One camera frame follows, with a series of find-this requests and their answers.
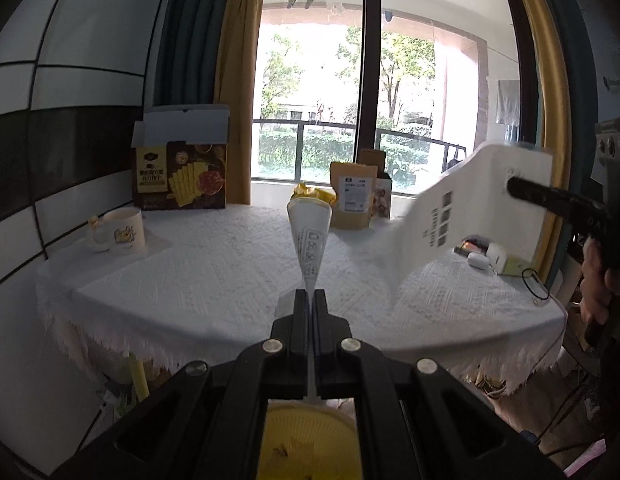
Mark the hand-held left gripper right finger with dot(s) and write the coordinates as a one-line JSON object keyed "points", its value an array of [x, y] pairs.
{"points": [[321, 312]]}

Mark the yellow curtain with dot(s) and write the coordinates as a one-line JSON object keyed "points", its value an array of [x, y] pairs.
{"points": [[534, 60], [240, 85]]}

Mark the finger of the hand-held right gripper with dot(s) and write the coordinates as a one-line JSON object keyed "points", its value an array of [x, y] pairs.
{"points": [[532, 191]]}

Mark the yellow plastic basket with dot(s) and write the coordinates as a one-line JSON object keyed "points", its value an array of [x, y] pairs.
{"points": [[310, 425]]}

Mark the white earbuds case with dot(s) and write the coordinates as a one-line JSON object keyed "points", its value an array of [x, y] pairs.
{"points": [[478, 260]]}

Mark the white textured tablecloth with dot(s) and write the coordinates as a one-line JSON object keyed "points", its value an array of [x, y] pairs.
{"points": [[190, 270]]}

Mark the white printed mailer bag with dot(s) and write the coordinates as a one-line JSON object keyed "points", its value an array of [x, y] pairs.
{"points": [[464, 200]]}

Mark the blue-grey curtain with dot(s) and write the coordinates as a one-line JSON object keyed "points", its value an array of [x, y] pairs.
{"points": [[190, 35], [564, 35]]}

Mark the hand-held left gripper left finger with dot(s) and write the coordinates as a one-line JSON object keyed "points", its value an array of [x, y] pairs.
{"points": [[301, 312]]}

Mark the grey hanging cloth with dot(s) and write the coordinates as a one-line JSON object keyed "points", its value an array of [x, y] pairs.
{"points": [[507, 102]]}

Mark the small brown box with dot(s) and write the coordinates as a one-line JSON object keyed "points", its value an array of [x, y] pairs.
{"points": [[382, 195]]}

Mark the yellow crumpled wrapper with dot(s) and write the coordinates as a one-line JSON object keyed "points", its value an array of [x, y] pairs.
{"points": [[315, 192]]}

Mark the small white green box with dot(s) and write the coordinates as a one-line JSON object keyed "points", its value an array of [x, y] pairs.
{"points": [[509, 262]]}

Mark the white printed paper cone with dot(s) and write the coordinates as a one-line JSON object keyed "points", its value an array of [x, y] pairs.
{"points": [[310, 230]]}

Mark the yellow table leg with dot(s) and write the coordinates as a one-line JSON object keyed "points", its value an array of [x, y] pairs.
{"points": [[138, 377]]}

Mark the white duck mug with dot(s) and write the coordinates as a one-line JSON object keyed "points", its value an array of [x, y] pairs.
{"points": [[122, 232]]}

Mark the person's right hand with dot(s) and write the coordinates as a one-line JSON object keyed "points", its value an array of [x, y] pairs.
{"points": [[594, 280]]}

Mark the black balcony railing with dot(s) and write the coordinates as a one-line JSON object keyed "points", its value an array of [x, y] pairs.
{"points": [[340, 125]]}

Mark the dark window frame post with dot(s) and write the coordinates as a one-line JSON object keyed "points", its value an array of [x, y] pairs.
{"points": [[370, 60]]}

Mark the brown snack box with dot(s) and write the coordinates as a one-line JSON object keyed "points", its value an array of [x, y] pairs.
{"points": [[180, 180]]}

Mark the kraft paper pouch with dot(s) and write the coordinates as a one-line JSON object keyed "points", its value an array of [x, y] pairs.
{"points": [[352, 200]]}

